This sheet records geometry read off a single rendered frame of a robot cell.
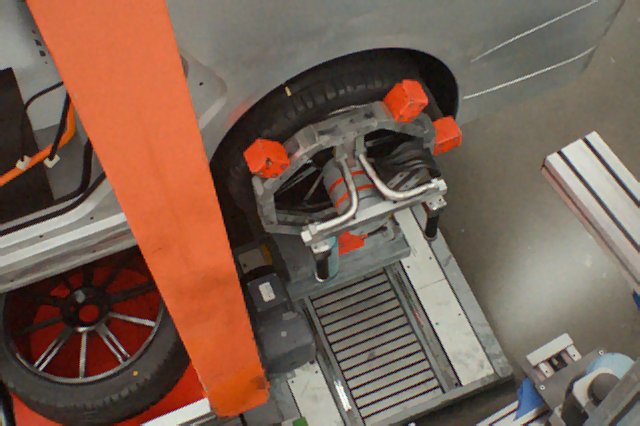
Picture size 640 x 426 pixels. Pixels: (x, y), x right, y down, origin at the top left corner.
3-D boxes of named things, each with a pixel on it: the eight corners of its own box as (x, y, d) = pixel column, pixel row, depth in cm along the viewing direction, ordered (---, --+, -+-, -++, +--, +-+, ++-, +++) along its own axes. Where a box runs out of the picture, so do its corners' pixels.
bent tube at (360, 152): (409, 135, 265) (412, 114, 256) (439, 190, 257) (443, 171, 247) (352, 157, 262) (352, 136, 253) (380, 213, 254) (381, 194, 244)
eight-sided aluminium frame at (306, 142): (419, 179, 304) (432, 80, 256) (428, 195, 301) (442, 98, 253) (262, 238, 296) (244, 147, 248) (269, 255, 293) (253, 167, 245)
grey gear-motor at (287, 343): (278, 273, 345) (271, 230, 314) (321, 375, 326) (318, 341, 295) (231, 291, 342) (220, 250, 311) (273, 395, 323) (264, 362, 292)
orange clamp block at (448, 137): (422, 137, 284) (449, 127, 285) (433, 157, 280) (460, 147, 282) (423, 124, 278) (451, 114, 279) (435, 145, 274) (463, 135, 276)
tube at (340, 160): (345, 159, 262) (344, 139, 253) (373, 216, 253) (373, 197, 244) (286, 181, 259) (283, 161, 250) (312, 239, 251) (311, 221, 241)
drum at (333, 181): (362, 168, 283) (363, 143, 271) (391, 226, 274) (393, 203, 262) (319, 184, 281) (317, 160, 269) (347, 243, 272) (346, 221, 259)
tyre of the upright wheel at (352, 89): (426, -1, 268) (205, 52, 250) (463, 61, 258) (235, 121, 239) (387, 134, 325) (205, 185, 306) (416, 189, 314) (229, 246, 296)
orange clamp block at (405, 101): (399, 102, 262) (418, 80, 256) (411, 124, 258) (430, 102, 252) (381, 100, 257) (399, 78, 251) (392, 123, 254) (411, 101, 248)
